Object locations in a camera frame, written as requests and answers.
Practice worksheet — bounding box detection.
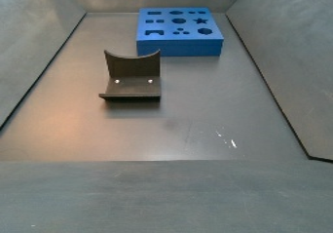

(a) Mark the blue shape-sorter block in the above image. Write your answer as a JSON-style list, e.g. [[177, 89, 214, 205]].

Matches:
[[137, 7, 223, 57]]

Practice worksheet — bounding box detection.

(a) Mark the black curved holder stand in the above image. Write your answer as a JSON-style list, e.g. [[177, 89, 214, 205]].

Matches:
[[98, 51, 161, 100]]

